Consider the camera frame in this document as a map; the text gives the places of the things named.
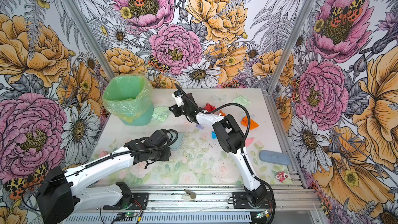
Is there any red paper scrap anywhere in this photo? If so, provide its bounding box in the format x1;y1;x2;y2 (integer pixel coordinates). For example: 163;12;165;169
204;103;216;112

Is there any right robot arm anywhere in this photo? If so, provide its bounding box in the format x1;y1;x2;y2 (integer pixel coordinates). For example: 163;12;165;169
169;90;267;208

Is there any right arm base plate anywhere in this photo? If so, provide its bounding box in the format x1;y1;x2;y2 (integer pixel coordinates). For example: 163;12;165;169
232;192;276;209

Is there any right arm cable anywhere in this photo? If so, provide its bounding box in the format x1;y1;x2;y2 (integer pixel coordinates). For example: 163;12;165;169
174;83;277;224

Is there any small pink toy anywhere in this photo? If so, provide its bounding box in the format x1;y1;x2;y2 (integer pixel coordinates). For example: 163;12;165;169
275;171;289;183

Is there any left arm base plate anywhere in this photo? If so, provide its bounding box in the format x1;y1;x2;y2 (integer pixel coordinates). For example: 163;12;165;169
103;192;149;211

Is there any aluminium rail frame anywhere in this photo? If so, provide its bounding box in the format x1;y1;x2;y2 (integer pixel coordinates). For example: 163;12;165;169
63;186;327;224

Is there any beige clip on rail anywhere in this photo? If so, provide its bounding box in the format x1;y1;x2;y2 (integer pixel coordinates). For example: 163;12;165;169
181;189;197;201

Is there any light green paper scrap right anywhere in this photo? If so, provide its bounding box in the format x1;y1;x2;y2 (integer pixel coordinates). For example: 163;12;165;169
232;95;251;106

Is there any blue paper scrap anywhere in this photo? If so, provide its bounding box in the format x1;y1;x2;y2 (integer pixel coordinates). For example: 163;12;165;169
211;132;217;140

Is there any green bin with bag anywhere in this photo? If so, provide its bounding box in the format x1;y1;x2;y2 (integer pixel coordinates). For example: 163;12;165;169
103;74;154;126

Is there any pink paper scrap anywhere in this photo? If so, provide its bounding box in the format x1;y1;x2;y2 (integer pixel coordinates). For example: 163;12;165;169
245;138;255;147

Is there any blue-grey oval case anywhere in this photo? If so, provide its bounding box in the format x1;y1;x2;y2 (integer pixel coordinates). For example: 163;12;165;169
259;150;291;166

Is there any light green paper scrap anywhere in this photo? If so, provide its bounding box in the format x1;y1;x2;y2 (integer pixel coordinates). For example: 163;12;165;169
232;95;251;106
152;106;170;122

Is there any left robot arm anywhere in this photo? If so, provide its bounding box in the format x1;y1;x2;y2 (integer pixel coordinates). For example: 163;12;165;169
35;129;178;224

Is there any light green paper scrap left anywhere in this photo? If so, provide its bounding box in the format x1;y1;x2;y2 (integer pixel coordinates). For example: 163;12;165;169
152;106;170;122

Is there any orange paper scrap right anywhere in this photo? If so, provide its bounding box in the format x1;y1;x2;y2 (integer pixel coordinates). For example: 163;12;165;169
240;116;259;130

